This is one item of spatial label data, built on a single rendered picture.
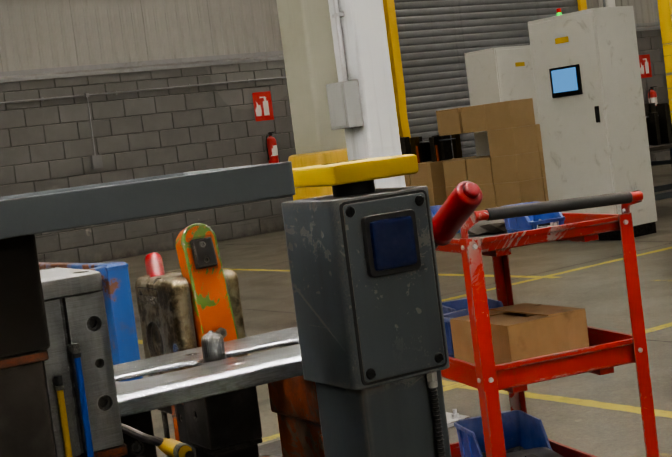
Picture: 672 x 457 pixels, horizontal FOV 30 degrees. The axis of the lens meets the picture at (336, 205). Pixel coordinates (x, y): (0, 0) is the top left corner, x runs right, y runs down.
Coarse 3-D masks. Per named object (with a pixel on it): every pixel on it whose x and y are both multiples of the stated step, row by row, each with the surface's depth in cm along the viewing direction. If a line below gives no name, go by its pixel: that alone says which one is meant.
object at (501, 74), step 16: (496, 48) 1478; (512, 48) 1494; (528, 48) 1510; (480, 64) 1495; (496, 64) 1477; (512, 64) 1492; (528, 64) 1509; (480, 80) 1499; (496, 80) 1478; (512, 80) 1491; (528, 80) 1508; (480, 96) 1502; (496, 96) 1482; (512, 96) 1490; (528, 96) 1507; (480, 144) 1513
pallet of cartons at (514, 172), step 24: (456, 120) 1456; (480, 120) 1427; (504, 120) 1397; (528, 120) 1406; (504, 144) 1402; (528, 144) 1405; (456, 168) 1467; (480, 168) 1436; (504, 168) 1407; (528, 168) 1403; (504, 192) 1412; (528, 192) 1402
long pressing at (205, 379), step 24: (264, 336) 117; (288, 336) 115; (144, 360) 112; (168, 360) 110; (192, 360) 109; (216, 360) 107; (240, 360) 106; (264, 360) 104; (288, 360) 101; (120, 384) 101; (144, 384) 100; (168, 384) 97; (192, 384) 97; (216, 384) 98; (240, 384) 99; (120, 408) 94; (144, 408) 95
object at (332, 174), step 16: (352, 160) 77; (368, 160) 74; (384, 160) 74; (400, 160) 75; (416, 160) 75; (304, 176) 75; (320, 176) 74; (336, 176) 72; (352, 176) 73; (368, 176) 74; (384, 176) 74; (336, 192) 76; (352, 192) 75; (368, 192) 76
